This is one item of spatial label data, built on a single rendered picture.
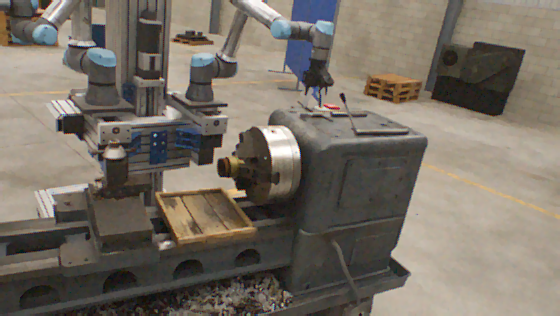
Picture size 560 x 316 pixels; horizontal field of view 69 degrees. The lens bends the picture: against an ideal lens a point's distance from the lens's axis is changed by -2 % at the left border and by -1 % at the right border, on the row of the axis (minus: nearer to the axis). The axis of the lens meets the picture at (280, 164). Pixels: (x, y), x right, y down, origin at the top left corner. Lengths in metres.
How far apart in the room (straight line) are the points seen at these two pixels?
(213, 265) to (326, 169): 0.56
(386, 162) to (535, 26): 9.82
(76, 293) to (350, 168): 1.06
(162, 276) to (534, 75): 10.51
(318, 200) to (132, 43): 1.20
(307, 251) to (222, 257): 0.36
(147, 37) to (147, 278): 1.13
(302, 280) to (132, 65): 1.32
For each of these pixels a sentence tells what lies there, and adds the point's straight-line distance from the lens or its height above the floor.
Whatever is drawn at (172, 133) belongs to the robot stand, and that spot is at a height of 1.00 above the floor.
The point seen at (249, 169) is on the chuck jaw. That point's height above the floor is 1.10.
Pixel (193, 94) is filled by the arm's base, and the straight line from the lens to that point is 2.18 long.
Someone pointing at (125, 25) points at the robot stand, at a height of 1.49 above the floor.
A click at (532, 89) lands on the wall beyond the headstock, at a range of 11.36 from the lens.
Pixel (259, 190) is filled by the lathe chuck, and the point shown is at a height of 1.00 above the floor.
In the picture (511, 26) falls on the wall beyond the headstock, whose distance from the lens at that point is 11.53.
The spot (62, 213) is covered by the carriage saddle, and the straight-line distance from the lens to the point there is 1.65.
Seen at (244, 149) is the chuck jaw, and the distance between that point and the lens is 1.62.
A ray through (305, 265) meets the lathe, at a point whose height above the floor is 0.70.
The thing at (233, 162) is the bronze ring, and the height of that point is 1.11.
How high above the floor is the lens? 1.71
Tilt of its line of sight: 22 degrees down
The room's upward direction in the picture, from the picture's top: 9 degrees clockwise
